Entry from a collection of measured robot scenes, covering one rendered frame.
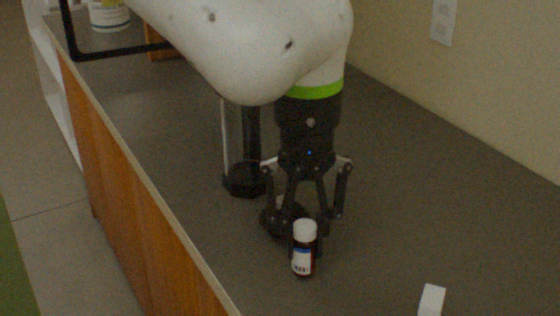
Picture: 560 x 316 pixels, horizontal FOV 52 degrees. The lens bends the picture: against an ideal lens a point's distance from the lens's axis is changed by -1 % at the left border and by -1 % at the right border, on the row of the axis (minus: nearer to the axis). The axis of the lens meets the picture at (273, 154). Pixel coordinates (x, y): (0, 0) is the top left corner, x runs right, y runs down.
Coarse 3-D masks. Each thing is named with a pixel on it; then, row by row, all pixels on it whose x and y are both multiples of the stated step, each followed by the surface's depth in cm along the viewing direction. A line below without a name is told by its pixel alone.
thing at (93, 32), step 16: (96, 0) 152; (112, 0) 153; (80, 16) 152; (96, 16) 154; (112, 16) 155; (128, 16) 157; (80, 32) 154; (96, 32) 156; (112, 32) 157; (128, 32) 159; (144, 32) 161; (80, 48) 156; (96, 48) 158; (112, 48) 160
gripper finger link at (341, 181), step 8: (344, 168) 82; (352, 168) 83; (336, 176) 86; (344, 176) 83; (336, 184) 86; (344, 184) 84; (336, 192) 86; (344, 192) 85; (336, 200) 86; (344, 200) 85; (336, 208) 86; (336, 216) 87
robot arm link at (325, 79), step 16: (304, 0) 65; (320, 0) 66; (336, 0) 68; (320, 16) 65; (336, 16) 67; (352, 16) 70; (320, 32) 65; (336, 32) 67; (320, 48) 65; (336, 48) 69; (320, 64) 69; (336, 64) 71; (304, 80) 71; (320, 80) 71; (336, 80) 73; (288, 96) 73; (304, 96) 73; (320, 96) 73
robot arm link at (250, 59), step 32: (128, 0) 63; (160, 0) 60; (192, 0) 59; (224, 0) 59; (256, 0) 61; (288, 0) 64; (160, 32) 63; (192, 32) 59; (224, 32) 58; (256, 32) 57; (288, 32) 59; (192, 64) 63; (224, 64) 58; (256, 64) 58; (288, 64) 59; (224, 96) 62; (256, 96) 60
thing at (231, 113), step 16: (224, 112) 104; (240, 112) 102; (256, 112) 103; (224, 128) 106; (240, 128) 104; (256, 128) 105; (224, 144) 109; (240, 144) 106; (256, 144) 106; (224, 160) 111; (240, 160) 108; (256, 160) 108; (240, 176) 110; (256, 176) 110
